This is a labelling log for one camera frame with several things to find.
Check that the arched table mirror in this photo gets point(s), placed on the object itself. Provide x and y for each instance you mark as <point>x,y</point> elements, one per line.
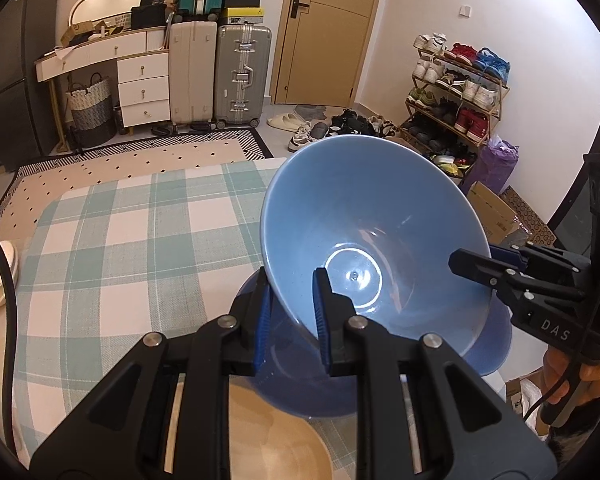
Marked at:
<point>105,7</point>

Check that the grey slipper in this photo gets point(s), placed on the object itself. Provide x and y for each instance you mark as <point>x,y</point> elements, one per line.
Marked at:
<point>319,131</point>

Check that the beige suitcase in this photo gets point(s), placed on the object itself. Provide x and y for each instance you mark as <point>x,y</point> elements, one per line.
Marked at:
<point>192,72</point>

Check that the tan wooden door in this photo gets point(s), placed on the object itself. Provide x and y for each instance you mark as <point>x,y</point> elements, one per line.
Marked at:
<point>325,35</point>

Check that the plain black bag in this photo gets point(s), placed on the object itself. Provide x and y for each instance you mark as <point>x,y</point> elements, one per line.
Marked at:
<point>149,17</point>

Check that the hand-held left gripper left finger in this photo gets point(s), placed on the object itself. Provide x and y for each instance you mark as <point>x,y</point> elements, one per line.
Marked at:
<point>262,322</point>

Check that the wooden shoe rack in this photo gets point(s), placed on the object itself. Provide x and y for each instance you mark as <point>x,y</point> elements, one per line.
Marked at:
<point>500,105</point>

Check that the grey white woven basket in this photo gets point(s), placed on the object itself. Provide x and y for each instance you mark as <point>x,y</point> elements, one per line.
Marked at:
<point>91,115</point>

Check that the white paper sheet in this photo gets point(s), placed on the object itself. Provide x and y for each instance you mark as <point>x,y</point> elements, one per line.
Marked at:
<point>57,54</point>

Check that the plain black shoe box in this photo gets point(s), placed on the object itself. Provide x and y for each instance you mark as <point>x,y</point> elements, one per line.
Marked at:
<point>241,1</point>

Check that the purple bag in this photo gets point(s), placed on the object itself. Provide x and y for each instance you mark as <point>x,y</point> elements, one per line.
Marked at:
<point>495,165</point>

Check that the open cardboard box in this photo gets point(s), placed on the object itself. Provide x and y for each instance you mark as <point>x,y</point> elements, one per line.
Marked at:
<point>77,32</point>

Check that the person's right forearm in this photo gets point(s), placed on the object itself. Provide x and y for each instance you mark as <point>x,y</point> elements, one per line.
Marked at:
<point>570,442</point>

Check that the brown patterned bag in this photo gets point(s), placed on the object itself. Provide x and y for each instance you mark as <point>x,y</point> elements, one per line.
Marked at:
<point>535,220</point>

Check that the grey door mat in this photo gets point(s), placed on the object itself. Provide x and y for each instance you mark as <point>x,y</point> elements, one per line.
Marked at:
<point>311,110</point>

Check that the yellow black shoe box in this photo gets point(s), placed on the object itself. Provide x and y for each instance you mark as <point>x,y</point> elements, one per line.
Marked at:
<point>244,16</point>

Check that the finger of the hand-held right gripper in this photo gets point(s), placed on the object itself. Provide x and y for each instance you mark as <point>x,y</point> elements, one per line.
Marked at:
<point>505,252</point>
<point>485,267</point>

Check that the white dressing table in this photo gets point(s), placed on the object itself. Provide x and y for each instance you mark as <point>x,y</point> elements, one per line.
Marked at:
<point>142,92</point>

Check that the green checked tablecloth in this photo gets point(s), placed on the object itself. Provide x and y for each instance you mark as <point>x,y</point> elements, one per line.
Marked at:
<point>130,260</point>

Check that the rows of racked shoes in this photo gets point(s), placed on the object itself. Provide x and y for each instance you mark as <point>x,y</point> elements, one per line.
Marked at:
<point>455,95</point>

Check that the small cardboard box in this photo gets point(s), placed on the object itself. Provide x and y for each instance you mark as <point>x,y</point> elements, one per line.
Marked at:
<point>522,390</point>

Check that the patterned floor rug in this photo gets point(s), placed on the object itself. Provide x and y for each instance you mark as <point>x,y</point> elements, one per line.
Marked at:
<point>105,165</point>

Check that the white sneakers pair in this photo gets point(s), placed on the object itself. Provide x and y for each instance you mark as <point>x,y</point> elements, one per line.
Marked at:
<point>299,139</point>

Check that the pile of floor shoes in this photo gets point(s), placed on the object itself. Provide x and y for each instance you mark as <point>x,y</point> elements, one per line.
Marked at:
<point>360,122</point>

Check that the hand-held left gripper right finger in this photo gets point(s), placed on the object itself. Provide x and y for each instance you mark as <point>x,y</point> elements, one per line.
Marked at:
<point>321,320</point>

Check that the beige slipper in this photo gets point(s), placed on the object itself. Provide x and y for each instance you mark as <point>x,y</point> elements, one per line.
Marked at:
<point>279,122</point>
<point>301,121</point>

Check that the flat cardboard box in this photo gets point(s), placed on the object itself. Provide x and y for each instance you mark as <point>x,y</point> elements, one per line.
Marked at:
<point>495,212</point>

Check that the silver suitcase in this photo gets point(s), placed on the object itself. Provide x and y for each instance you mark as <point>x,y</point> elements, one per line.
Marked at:
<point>242,75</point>

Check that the grey refrigerator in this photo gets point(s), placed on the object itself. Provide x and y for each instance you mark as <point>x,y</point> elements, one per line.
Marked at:
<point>15,70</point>

